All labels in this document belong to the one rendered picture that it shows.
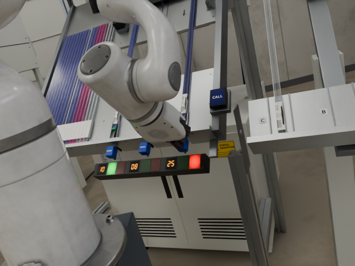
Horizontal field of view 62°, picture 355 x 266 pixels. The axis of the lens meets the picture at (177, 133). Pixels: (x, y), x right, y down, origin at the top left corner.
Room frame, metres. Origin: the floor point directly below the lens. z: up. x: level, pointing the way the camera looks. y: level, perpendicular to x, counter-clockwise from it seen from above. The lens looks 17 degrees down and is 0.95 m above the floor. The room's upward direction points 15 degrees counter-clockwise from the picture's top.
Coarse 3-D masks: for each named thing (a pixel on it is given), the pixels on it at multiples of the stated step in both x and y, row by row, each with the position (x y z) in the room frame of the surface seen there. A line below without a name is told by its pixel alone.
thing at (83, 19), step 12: (180, 0) 1.10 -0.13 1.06; (204, 0) 1.04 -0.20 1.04; (84, 12) 1.38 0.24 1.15; (168, 12) 1.09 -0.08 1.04; (180, 12) 1.06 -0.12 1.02; (204, 12) 1.00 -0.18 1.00; (72, 24) 1.37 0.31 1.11; (84, 24) 1.32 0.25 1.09; (96, 24) 1.27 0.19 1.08; (132, 24) 1.15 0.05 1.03; (180, 24) 1.02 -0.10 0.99; (204, 24) 0.97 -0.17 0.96; (120, 36) 1.14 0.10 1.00; (144, 36) 1.07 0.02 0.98; (120, 48) 1.10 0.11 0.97
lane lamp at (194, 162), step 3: (192, 156) 0.68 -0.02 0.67; (195, 156) 0.68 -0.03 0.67; (198, 156) 0.68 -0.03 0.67; (192, 159) 0.68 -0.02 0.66; (195, 159) 0.67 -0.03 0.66; (198, 159) 0.67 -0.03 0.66; (189, 162) 0.68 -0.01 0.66; (192, 162) 0.67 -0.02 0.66; (195, 162) 0.67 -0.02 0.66; (198, 162) 0.66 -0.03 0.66; (189, 165) 0.67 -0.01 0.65; (192, 165) 0.67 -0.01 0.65; (195, 165) 0.66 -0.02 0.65; (198, 165) 0.66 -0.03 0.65; (189, 168) 0.66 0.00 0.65; (192, 168) 0.66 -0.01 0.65
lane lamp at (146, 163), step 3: (144, 159) 0.75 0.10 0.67; (147, 159) 0.74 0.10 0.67; (150, 159) 0.74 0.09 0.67; (144, 162) 0.74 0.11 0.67; (147, 162) 0.73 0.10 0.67; (150, 162) 0.73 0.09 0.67; (141, 165) 0.74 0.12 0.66; (144, 165) 0.73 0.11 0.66; (147, 165) 0.73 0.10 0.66; (150, 165) 0.72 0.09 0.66; (141, 168) 0.73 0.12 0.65; (144, 168) 0.73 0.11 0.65; (147, 168) 0.72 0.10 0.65; (141, 171) 0.73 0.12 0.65; (144, 171) 0.72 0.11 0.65; (147, 171) 0.72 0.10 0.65
